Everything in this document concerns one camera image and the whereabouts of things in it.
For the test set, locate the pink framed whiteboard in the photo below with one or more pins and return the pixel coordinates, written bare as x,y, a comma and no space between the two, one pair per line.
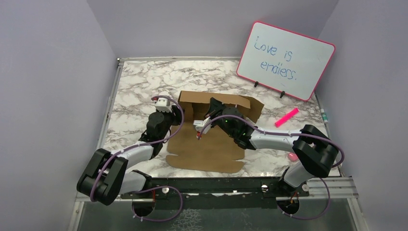
283,60

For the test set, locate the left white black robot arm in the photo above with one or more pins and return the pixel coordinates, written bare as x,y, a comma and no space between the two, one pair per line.
105,176

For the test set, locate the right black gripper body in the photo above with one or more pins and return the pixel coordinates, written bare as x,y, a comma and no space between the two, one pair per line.
220,123

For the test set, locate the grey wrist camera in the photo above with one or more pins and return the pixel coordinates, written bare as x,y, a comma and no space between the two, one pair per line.
202,126
162,104

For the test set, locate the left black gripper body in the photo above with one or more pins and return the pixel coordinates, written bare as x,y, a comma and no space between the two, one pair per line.
170,119

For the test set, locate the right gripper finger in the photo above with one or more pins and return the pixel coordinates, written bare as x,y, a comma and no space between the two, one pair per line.
213,110
215,103

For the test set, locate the pink eraser block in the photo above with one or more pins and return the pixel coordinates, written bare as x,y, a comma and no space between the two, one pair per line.
292,157

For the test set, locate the green capped marker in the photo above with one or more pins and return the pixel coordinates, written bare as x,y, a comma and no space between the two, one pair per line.
324,116

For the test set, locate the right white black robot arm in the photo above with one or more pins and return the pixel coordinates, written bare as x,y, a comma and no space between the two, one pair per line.
316,152

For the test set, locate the aluminium table frame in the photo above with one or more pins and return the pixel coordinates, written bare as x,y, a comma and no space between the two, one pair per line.
183,199

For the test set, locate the brown cardboard box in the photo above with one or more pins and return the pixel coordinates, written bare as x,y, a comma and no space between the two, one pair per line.
215,151

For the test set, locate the pink marker pen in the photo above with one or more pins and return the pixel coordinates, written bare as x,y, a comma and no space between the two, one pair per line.
286,117

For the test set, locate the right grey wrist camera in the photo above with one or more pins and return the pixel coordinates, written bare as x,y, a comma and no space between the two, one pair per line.
202,126

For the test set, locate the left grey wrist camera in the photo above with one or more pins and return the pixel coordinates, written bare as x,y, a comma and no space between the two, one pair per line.
162,104

